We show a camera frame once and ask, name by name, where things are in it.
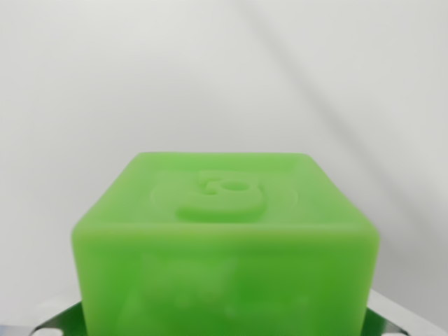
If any black-tipped silver gripper left finger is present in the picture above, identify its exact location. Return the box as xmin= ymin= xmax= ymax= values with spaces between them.
xmin=0 ymin=297 xmax=88 ymax=336

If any black-tipped silver gripper right finger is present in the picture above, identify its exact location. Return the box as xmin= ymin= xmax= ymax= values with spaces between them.
xmin=360 ymin=289 xmax=448 ymax=336

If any green embossed cube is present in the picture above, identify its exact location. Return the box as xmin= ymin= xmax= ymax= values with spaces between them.
xmin=69 ymin=151 xmax=382 ymax=336

